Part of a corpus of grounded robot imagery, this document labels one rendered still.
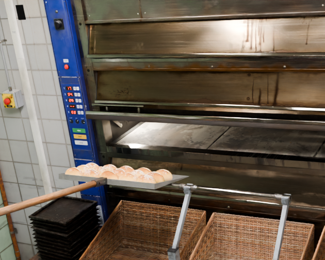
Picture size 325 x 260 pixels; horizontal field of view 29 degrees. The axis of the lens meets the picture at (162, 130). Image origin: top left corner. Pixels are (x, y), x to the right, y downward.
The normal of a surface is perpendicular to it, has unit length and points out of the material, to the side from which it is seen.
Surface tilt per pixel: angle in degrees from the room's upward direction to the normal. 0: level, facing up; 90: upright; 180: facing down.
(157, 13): 90
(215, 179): 70
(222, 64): 90
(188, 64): 90
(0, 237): 90
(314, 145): 0
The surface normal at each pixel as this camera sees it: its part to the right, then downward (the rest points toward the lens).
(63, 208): -0.13, -0.93
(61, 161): -0.47, 0.36
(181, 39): -0.48, 0.01
